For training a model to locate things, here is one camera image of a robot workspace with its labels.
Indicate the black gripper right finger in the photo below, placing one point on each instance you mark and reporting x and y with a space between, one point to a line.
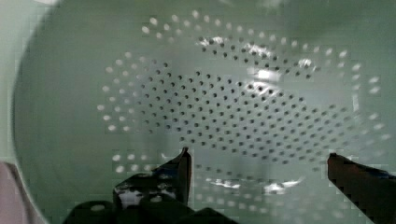
372 190

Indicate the green plastic strainer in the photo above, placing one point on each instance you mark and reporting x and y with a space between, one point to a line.
261 92

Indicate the grey round plate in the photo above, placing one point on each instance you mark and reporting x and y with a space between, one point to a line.
15 206

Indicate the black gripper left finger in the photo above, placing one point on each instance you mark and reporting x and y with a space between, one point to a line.
160 197

